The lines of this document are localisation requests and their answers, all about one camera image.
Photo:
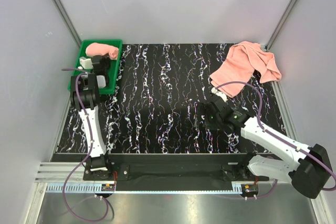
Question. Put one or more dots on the black marble pattern mat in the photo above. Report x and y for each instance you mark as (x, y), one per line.
(153, 108)

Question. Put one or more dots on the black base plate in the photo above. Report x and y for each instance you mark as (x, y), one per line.
(169, 173)

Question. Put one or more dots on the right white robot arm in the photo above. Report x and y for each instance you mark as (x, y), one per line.
(306, 168)

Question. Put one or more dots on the green plastic tray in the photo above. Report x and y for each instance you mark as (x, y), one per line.
(110, 82)

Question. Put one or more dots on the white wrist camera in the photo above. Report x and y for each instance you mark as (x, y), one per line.
(85, 63)
(218, 93)

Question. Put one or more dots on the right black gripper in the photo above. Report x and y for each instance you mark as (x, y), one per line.
(201, 110)

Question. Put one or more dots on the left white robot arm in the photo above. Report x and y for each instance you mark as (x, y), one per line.
(85, 97)

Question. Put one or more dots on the white slotted cable duct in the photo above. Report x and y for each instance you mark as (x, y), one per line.
(81, 188)

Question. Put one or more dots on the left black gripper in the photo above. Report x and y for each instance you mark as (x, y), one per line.
(106, 60)

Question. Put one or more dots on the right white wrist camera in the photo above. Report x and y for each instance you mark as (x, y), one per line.
(218, 93)

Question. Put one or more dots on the pink striped towel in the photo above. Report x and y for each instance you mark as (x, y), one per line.
(98, 49)

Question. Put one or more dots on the aluminium frame rail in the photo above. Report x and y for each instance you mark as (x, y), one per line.
(53, 172)

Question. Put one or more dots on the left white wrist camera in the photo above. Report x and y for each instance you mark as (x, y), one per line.
(85, 63)

